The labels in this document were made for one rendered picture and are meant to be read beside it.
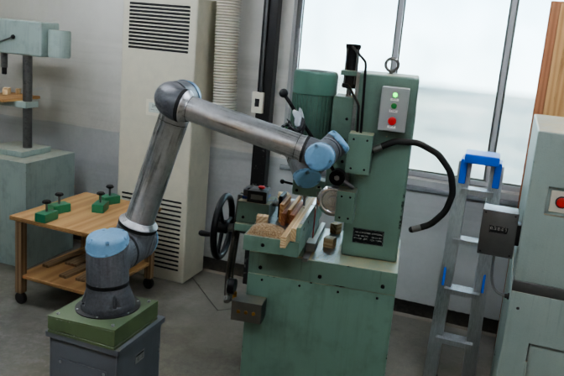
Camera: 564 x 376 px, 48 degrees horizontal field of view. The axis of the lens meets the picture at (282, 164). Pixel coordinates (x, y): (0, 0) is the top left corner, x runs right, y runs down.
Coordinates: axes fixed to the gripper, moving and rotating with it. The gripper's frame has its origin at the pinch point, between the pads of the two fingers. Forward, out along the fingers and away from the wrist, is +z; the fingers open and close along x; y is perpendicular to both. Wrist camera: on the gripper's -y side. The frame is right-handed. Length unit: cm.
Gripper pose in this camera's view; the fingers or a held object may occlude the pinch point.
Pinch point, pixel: (285, 120)
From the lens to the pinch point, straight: 244.7
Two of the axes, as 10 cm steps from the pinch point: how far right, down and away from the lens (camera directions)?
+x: -7.5, 6.0, 2.8
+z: -2.4, -6.4, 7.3
